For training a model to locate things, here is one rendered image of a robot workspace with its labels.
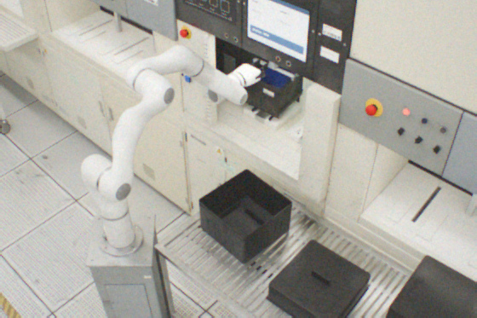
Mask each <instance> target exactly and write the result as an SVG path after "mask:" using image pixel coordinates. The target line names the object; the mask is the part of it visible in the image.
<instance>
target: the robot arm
mask: <svg viewBox="0 0 477 318"><path fill-rule="evenodd" d="M260 65H261V60H260V59H259V60H258V61H255V62H254V63H253V62H251V63H250V64H242V66H239V67H238V68H237V69H235V70H234V71H233V72H232V73H230V74H229V75H225V74H224V73H222V72H220V71H218V70H217V69H216V68H215V67H213V66H211V65H210V64H209V63H208V62H207V61H205V60H204V59H203V58H201V56H199V55H197V54H196V53H195V52H193V51H192V50H191V49H190V48H188V47H186V46H184V45H180V44H178V45H175V46H173V47H171V48H170V49H168V50H166V51H165V52H163V53H162V54H160V55H156V56H154V57H150V58H146V59H143V60H139V61H137V62H135V63H134V64H133V65H132V66H130V67H129V69H128V70H127V71H126V73H125V75H124V79H125V83H126V84H127V85H128V86H129V87H130V88H131V89H132V90H133V91H134V92H136V93H138V94H140V95H142V96H143V99H142V101H141V103H139V104H138V105H137V106H135V107H129V108H127V109H126V110H125V111H124V112H123V113H122V114H121V116H120V118H119V120H118V123H117V125H116V128H115V130H114V132H113V135H112V162H111V160H109V159H106V158H104V157H103V156H101V155H99V154H93V155H90V156H89V157H87V158H85V159H84V160H83V163H82V166H81V177H82V178H83V182H84V184H85V186H86V188H87V189H88V191H89V193H90V195H91V196H92V198H93V199H94V200H95V203H96V204H97V206H98V209H99V212H100V214H101V220H102V223H103V227H104V229H103V230H102V231H101V236H100V239H99V242H100V245H101V248H102V250H103V251H104V252H105V253H107V254H110V255H113V256H115V257H123V256H127V255H129V254H130V253H131V254H132V253H134V252H135V251H136V250H137V249H138V248H140V247H141V245H142V243H141V242H142V241H143V233H142V231H141V228H140V227H139V226H138V225H137V224H136V223H133V222H132V220H131V216H130V212H129V205H128V201H127V199H126V198H127V197H128V196H129V194H130V190H131V189H132V186H133V180H134V165H135V148H136V145H137V143H138V141H139V139H140V137H141V134H142V133H143V130H144V127H145V126H146V124H147V122H148V121H149V120H150V119H152V118H154V117H155V116H156V115H157V114H159V113H161V112H163V111H164V110H166V109H167V107H168V106H169V105H170V104H171V102H172V101H173V100H174V97H175V89H174V86H173V85H172V84H171V82H170V81H169V80H168V79H167V78H165V77H163V76H162V75H165V74H170V73H174V72H184V73H185V74H186V75H187V76H188V77H189V78H191V79H193V80H194V81H196V82H197V83H199V84H202V85H203V86H204V87H206V88H208V89H207V95H208V97H209V98H210V99H211V100H212V102H213V103H215V104H219V103H221V102H222V101H230V102H231V103H233V104H235V105H242V104H244V103H245V102H246V101H247V98H248V94H247V92H246V90H245V89H244V87H246V86H249V85H251V84H253V83H255V82H257V81H258V80H261V78H265V77H266V73H265V72H264V71H265V70H267V63H266V64H265V65H264V66H262V67H260V68H258V69H257V68H256V67H258V66H260Z"/></svg>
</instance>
